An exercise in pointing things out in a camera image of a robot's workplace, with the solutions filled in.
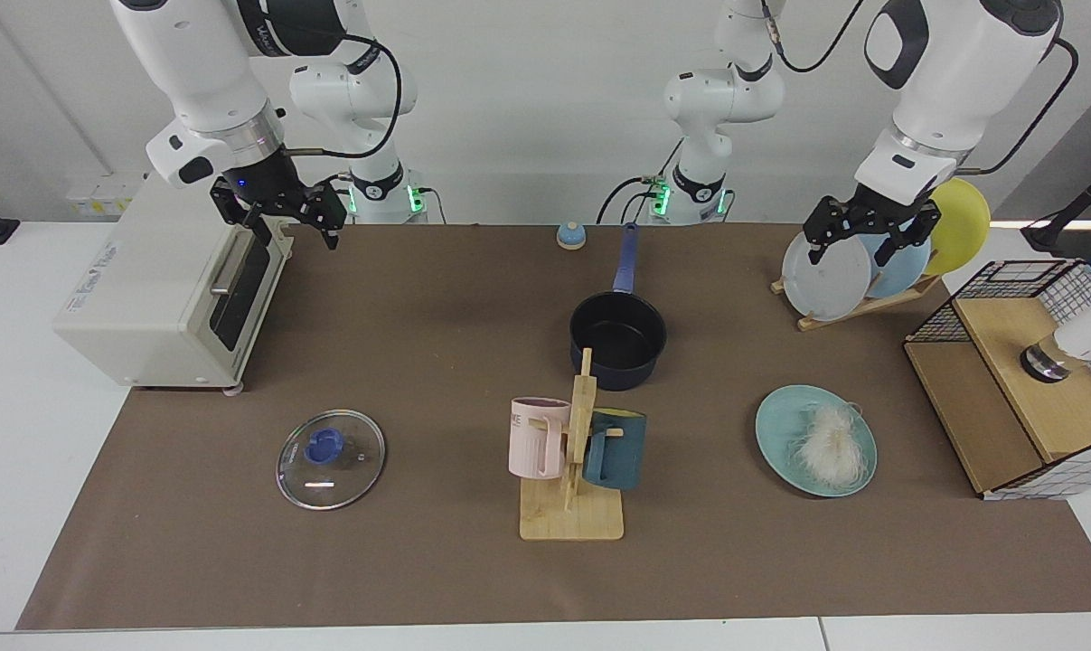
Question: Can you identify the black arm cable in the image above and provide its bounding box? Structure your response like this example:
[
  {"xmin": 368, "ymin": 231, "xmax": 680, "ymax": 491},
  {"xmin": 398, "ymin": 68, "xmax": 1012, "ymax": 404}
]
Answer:
[
  {"xmin": 283, "ymin": 34, "xmax": 403, "ymax": 159},
  {"xmin": 760, "ymin": 0, "xmax": 1079, "ymax": 175}
]

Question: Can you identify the glass lid with blue knob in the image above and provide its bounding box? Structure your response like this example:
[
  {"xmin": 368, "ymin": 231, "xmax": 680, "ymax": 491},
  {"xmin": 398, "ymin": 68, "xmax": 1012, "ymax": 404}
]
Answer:
[{"xmin": 276, "ymin": 409, "xmax": 387, "ymax": 512}]

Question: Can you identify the light blue plate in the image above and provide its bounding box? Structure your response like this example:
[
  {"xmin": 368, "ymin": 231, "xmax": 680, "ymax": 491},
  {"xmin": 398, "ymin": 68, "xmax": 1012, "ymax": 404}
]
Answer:
[{"xmin": 860, "ymin": 231, "xmax": 932, "ymax": 299}]

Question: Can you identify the black stand leg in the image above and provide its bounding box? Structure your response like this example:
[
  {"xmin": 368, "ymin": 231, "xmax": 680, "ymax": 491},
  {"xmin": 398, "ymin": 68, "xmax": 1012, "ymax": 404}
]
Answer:
[{"xmin": 1020, "ymin": 158, "xmax": 1091, "ymax": 254}]

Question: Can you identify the teal green plate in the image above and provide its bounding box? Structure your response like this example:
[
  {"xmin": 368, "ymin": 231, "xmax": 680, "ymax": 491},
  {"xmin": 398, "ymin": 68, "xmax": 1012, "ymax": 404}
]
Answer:
[{"xmin": 755, "ymin": 384, "xmax": 879, "ymax": 498}]

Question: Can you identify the white wall socket strip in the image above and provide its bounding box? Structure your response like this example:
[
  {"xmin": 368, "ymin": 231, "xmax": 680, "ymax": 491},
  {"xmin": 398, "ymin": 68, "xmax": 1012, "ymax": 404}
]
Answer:
[{"xmin": 64, "ymin": 176, "xmax": 144, "ymax": 218}]

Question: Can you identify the wooden plate rack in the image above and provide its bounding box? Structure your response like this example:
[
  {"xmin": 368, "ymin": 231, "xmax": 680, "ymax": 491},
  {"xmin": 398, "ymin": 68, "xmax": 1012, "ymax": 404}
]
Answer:
[{"xmin": 771, "ymin": 271, "xmax": 944, "ymax": 332}]

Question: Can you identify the pink cup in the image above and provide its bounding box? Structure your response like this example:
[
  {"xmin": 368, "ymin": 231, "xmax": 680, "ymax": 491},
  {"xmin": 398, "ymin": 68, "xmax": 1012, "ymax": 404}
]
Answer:
[{"xmin": 508, "ymin": 396, "xmax": 571, "ymax": 480}]

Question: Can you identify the black pot with blue handle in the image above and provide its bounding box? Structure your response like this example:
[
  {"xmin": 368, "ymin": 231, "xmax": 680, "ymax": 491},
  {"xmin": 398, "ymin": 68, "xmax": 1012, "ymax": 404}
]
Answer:
[{"xmin": 569, "ymin": 222, "xmax": 668, "ymax": 392}]

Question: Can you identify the wire basket with wooden floor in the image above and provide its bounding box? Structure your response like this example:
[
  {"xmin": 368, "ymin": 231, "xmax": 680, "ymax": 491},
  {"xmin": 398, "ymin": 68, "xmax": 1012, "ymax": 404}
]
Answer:
[{"xmin": 904, "ymin": 259, "xmax": 1091, "ymax": 501}]

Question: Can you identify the brown table cloth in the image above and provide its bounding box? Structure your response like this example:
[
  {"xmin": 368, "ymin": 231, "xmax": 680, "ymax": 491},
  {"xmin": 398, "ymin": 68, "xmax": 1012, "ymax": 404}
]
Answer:
[{"xmin": 16, "ymin": 222, "xmax": 1091, "ymax": 631}]

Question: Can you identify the dark teal cup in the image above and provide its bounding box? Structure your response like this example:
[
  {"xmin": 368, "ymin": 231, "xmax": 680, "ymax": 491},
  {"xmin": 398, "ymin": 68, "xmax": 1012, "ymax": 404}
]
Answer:
[{"xmin": 583, "ymin": 409, "xmax": 647, "ymax": 491}]

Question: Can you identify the grey plate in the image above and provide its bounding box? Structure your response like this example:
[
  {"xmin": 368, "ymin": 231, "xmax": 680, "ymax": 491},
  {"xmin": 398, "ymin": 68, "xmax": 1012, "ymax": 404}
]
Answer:
[{"xmin": 781, "ymin": 226, "xmax": 872, "ymax": 322}]

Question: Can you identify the wooden cup stand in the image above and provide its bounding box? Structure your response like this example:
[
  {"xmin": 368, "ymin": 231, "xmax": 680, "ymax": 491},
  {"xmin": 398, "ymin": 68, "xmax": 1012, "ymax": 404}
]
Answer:
[{"xmin": 519, "ymin": 348, "xmax": 625, "ymax": 542}]

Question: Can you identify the white vermicelli bundle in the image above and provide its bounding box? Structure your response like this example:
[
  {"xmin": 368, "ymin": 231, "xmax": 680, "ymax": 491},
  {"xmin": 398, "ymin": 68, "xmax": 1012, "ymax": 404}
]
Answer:
[{"xmin": 785, "ymin": 402, "xmax": 871, "ymax": 489}]

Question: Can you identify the pale toaster oven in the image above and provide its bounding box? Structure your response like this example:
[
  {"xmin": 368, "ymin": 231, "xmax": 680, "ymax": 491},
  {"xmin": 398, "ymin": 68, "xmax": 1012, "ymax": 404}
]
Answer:
[{"xmin": 52, "ymin": 170, "xmax": 295, "ymax": 397}]

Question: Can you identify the yellow plate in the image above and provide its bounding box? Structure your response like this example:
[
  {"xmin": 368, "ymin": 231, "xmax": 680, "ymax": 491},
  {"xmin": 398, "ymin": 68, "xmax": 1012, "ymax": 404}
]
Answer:
[{"xmin": 923, "ymin": 177, "xmax": 992, "ymax": 277}]

